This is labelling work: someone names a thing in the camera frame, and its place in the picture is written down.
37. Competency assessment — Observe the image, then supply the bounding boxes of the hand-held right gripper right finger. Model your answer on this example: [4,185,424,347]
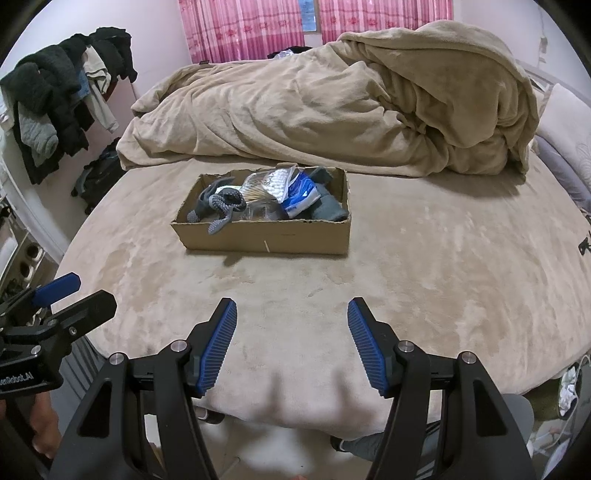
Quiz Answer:
[347,296,529,480]

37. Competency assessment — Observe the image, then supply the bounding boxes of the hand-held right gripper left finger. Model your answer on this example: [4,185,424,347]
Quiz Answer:
[55,298,238,480]

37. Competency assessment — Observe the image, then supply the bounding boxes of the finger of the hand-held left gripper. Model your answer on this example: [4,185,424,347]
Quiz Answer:
[41,290,117,345]
[31,272,81,308]

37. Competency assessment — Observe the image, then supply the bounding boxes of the cardboard box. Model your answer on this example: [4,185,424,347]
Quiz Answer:
[170,167,352,256]

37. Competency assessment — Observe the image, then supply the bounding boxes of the clear snack packet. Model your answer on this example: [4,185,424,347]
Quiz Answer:
[242,203,282,222]

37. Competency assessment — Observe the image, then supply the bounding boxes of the grey patterned socks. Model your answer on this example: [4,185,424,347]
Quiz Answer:
[187,182,250,236]

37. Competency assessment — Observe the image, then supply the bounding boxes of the dark grey cloth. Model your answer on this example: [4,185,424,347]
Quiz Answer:
[295,167,349,221]

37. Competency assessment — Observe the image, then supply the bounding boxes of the blue tissue packet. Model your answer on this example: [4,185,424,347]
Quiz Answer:
[279,172,321,217]

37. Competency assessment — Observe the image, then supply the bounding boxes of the cotton swab bag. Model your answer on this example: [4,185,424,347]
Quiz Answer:
[240,168,298,204]

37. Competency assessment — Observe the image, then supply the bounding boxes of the person's left hand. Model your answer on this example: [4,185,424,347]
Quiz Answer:
[28,392,63,457]

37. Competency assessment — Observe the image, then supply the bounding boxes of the white shoe rack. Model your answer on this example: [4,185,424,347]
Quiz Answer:
[0,194,65,298]

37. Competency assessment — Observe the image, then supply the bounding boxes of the bed with beige sheet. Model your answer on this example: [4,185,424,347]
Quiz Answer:
[55,152,591,437]

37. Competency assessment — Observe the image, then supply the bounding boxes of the black luggage bag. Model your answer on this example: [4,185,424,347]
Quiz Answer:
[71,137,125,214]

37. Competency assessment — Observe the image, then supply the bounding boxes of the grey knit sweater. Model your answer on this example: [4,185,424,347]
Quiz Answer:
[18,106,59,165]

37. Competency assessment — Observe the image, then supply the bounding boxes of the beige shirt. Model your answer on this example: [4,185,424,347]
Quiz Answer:
[82,46,120,134]

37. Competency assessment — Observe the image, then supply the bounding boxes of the black fleece coat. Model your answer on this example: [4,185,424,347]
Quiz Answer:
[1,44,90,185]

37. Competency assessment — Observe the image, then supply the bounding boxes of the white cloth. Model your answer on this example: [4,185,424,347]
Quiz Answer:
[558,364,581,416]

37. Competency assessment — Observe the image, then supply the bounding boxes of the black jacket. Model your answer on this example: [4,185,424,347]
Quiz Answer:
[92,27,139,84]

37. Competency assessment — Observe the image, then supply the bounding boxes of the beige blanket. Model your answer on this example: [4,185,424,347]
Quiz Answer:
[115,19,541,178]

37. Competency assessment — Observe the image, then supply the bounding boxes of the grey pillow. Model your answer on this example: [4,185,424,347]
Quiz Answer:
[536,136,591,210]

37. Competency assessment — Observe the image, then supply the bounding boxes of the white embroidered pillow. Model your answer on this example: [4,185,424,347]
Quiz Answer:
[536,83,591,176]

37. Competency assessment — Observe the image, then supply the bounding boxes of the pink curtain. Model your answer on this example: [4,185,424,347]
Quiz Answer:
[318,0,454,44]
[178,0,305,63]

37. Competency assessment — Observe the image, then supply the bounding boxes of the white headboard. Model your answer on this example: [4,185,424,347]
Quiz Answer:
[515,59,563,95]

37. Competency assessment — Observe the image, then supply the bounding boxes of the window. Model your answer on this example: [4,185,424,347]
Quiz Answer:
[298,0,321,33]

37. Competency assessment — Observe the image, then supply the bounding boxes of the white wall cable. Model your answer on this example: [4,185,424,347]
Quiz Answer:
[538,9,552,65]

